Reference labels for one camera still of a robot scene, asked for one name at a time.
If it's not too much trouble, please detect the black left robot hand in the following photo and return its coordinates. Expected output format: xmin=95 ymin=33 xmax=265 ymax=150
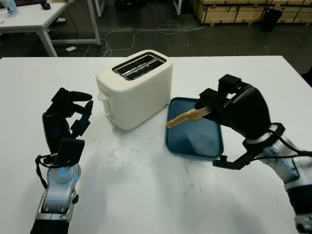
xmin=41 ymin=87 xmax=94 ymax=156

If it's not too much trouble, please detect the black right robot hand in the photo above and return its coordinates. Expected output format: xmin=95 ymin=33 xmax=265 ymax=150
xmin=195 ymin=74 xmax=286 ymax=145

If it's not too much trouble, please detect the toasted bread slice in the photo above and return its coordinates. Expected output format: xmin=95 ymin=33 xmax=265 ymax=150
xmin=166 ymin=108 xmax=213 ymax=129

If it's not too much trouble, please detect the white two-slot toaster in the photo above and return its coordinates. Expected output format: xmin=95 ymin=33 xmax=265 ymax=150
xmin=95 ymin=49 xmax=174 ymax=131

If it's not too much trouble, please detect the blue plastic tray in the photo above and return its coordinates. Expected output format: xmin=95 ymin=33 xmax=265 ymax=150
xmin=163 ymin=97 xmax=224 ymax=159

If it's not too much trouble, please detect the black chair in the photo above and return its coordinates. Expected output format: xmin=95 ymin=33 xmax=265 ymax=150
xmin=301 ymin=68 xmax=312 ymax=88

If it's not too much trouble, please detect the black trash bin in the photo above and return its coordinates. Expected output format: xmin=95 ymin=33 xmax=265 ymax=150
xmin=260 ymin=9 xmax=283 ymax=32

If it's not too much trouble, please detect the wooden shipping crate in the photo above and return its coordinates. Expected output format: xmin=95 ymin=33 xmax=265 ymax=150
xmin=191 ymin=0 xmax=312 ymax=25

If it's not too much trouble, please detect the white office desk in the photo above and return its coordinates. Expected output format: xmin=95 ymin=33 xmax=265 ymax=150
xmin=0 ymin=0 xmax=102 ymax=57

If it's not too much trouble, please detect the white printed cup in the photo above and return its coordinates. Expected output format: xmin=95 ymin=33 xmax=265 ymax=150
xmin=4 ymin=0 xmax=19 ymax=15

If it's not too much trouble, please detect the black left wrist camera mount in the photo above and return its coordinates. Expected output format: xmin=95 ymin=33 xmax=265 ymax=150
xmin=54 ymin=137 xmax=85 ymax=167

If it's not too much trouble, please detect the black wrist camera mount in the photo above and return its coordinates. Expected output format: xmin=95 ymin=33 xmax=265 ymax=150
xmin=212 ymin=138 xmax=271 ymax=170
xmin=54 ymin=137 xmax=85 ymax=167

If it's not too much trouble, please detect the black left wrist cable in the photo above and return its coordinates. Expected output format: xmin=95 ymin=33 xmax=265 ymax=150
xmin=35 ymin=153 xmax=59 ymax=190

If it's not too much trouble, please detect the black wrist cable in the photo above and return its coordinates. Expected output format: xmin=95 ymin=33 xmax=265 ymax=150
xmin=35 ymin=153 xmax=59 ymax=190
xmin=253 ymin=131 xmax=312 ymax=162

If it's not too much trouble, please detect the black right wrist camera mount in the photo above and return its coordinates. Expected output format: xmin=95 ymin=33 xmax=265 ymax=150
xmin=212 ymin=138 xmax=271 ymax=170

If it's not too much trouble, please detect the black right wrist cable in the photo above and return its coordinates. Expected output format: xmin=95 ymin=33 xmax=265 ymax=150
xmin=253 ymin=131 xmax=312 ymax=162

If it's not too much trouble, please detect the white floor cable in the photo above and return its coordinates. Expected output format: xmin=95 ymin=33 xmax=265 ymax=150
xmin=82 ymin=20 xmax=205 ymax=56

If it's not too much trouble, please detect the white desk frame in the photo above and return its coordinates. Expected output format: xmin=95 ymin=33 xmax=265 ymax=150
xmin=94 ymin=0 xmax=183 ymax=17

